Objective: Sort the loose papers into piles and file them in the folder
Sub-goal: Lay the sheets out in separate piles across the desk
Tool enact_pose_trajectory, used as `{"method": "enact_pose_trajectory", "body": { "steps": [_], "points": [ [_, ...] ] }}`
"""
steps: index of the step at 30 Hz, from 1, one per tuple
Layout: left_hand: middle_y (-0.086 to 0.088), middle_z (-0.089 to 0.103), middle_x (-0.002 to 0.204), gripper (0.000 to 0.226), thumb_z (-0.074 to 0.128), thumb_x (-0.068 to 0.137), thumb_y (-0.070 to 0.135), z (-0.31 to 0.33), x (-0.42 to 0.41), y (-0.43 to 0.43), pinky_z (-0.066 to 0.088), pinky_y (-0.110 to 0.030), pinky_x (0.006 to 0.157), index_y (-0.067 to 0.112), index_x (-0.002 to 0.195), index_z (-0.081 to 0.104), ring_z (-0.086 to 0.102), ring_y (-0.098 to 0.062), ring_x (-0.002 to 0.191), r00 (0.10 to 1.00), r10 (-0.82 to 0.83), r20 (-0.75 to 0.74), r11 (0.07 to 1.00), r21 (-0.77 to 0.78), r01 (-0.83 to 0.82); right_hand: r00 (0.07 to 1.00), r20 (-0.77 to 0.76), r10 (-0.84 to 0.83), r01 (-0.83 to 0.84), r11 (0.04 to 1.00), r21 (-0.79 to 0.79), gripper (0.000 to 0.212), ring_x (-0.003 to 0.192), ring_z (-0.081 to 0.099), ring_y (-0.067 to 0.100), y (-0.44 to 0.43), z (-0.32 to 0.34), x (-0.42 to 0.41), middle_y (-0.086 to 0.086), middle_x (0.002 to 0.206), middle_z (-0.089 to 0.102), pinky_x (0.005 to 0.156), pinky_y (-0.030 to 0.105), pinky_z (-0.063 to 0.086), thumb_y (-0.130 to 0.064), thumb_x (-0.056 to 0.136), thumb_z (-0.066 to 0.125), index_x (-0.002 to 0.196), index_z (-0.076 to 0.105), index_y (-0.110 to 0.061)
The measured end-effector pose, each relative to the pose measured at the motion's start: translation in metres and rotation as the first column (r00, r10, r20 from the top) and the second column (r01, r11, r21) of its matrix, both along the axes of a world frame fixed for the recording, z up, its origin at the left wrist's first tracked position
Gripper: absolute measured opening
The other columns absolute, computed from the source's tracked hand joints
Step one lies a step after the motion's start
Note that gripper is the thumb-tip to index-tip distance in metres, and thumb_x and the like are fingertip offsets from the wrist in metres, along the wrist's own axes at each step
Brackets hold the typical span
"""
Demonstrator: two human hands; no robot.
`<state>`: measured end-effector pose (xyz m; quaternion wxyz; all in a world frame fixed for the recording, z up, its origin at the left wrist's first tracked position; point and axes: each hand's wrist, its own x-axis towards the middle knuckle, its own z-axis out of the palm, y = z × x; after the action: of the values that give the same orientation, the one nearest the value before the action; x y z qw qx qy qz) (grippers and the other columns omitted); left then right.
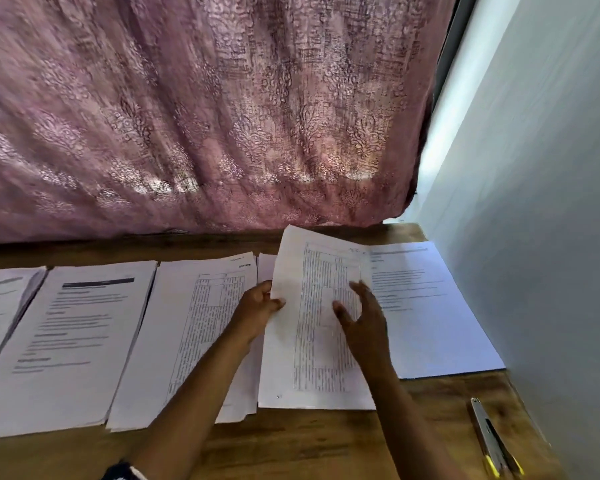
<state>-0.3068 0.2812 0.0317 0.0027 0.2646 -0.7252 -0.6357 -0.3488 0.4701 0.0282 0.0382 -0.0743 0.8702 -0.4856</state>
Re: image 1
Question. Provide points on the dark-header text paper pile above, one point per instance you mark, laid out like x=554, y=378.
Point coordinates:
x=65, y=355

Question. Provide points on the silver yellow black stapler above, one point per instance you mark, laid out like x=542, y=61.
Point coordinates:
x=492, y=435

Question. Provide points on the person's left hand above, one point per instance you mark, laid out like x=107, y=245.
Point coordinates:
x=252, y=313

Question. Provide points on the pink patterned curtain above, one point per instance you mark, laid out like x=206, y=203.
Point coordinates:
x=210, y=105

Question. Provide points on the paper sheet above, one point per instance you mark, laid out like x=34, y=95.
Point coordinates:
x=310, y=335

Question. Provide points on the grey-header text paper pile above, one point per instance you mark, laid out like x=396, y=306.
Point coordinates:
x=0, y=305

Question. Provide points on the person's right forearm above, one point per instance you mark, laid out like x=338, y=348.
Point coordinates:
x=415, y=430

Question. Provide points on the person's left forearm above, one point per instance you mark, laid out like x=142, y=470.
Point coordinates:
x=185, y=415

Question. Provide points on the person's right hand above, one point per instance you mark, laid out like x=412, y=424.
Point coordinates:
x=368, y=330

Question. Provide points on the table-print paper pile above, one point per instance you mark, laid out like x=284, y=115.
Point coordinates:
x=175, y=345

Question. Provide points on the dark window frame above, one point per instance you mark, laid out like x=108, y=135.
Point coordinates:
x=450, y=45

